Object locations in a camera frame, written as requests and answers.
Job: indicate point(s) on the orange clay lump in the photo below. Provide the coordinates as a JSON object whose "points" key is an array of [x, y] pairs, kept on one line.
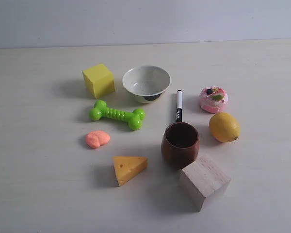
{"points": [[98, 138]]}

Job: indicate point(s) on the green bone dog toy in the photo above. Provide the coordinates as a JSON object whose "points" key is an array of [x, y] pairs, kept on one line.
{"points": [[133, 119]]}

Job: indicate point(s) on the white speckled ceramic bowl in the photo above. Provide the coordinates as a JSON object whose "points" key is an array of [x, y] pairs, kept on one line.
{"points": [[146, 84]]}

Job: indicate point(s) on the black and white marker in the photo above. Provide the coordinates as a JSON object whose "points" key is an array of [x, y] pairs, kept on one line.
{"points": [[179, 102]]}

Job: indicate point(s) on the brown wooden cup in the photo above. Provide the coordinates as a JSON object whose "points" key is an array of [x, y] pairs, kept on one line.
{"points": [[180, 145]]}

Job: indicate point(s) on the yellow cheese wedge toy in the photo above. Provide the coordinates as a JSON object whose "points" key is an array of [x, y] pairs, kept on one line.
{"points": [[127, 167]]}

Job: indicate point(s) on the yellow foam cube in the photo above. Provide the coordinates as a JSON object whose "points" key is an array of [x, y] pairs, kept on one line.
{"points": [[99, 80]]}

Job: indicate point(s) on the pink toy cake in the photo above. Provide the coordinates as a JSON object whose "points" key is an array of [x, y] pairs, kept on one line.
{"points": [[213, 99]]}

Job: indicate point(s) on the yellow lemon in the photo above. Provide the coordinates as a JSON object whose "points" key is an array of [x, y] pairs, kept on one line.
{"points": [[224, 127]]}

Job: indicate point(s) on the light wooden block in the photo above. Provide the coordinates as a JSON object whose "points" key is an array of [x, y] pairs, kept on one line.
{"points": [[203, 181]]}

